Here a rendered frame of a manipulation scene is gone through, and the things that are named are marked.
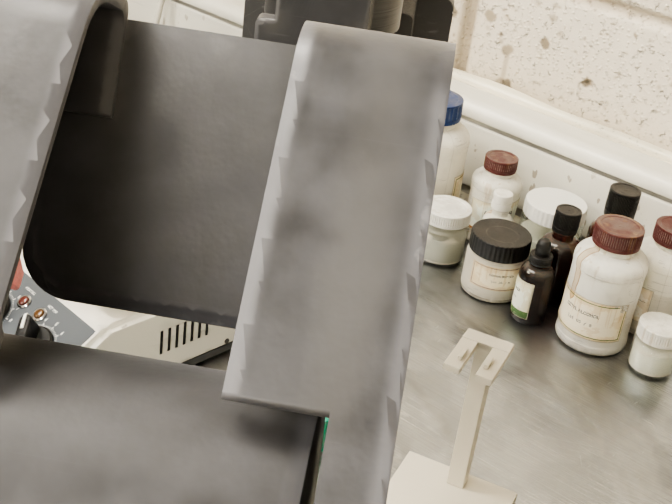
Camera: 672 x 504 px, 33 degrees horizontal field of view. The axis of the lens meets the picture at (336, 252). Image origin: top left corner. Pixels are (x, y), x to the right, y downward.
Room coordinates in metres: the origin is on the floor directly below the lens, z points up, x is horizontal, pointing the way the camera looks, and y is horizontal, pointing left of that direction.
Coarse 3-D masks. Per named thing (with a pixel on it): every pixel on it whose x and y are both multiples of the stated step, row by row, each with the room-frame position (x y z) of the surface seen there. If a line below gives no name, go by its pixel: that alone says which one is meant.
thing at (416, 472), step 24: (480, 336) 0.60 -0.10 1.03; (456, 360) 0.57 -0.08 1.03; (480, 360) 0.59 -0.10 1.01; (504, 360) 0.58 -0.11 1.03; (480, 384) 0.59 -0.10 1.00; (480, 408) 0.59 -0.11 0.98; (408, 456) 0.62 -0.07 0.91; (456, 456) 0.59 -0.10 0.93; (408, 480) 0.59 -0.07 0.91; (432, 480) 0.60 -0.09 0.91; (456, 480) 0.59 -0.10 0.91; (480, 480) 0.60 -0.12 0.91
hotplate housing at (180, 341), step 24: (24, 264) 0.70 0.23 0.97; (96, 312) 0.65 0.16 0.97; (120, 312) 0.66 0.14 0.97; (96, 336) 0.63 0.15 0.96; (120, 336) 0.64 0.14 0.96; (144, 336) 0.66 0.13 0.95; (168, 336) 0.67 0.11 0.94; (192, 336) 0.69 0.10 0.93; (216, 336) 0.71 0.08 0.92; (168, 360) 0.67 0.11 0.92; (192, 360) 0.69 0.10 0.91
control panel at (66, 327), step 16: (32, 288) 0.68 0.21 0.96; (16, 304) 0.67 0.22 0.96; (32, 304) 0.67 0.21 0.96; (48, 304) 0.66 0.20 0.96; (16, 320) 0.66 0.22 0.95; (48, 320) 0.65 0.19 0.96; (64, 320) 0.65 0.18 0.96; (80, 320) 0.65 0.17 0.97; (64, 336) 0.64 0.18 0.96; (80, 336) 0.63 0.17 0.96
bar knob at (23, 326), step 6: (24, 318) 0.64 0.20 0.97; (30, 318) 0.64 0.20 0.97; (18, 324) 0.63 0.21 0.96; (24, 324) 0.63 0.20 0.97; (30, 324) 0.63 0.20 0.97; (36, 324) 0.64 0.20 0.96; (18, 330) 0.63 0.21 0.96; (24, 330) 0.63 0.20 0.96; (30, 330) 0.63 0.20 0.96; (36, 330) 0.64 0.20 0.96; (42, 330) 0.64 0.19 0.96; (48, 330) 0.64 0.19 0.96; (24, 336) 0.62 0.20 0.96; (30, 336) 0.63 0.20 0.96; (36, 336) 0.63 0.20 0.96; (42, 336) 0.63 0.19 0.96; (48, 336) 0.63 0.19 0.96
